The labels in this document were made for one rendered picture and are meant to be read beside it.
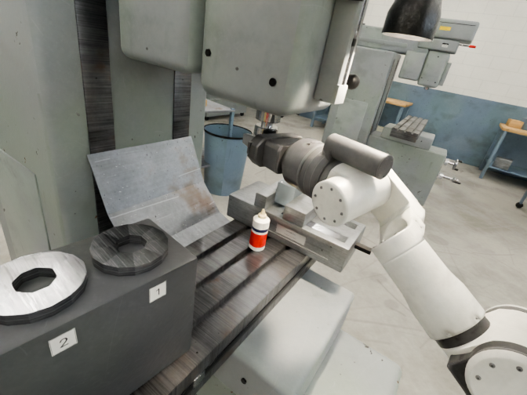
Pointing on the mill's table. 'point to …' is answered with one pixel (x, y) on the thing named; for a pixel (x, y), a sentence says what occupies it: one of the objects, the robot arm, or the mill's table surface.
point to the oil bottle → (259, 231)
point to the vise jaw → (299, 211)
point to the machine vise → (328, 250)
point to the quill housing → (266, 52)
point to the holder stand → (96, 313)
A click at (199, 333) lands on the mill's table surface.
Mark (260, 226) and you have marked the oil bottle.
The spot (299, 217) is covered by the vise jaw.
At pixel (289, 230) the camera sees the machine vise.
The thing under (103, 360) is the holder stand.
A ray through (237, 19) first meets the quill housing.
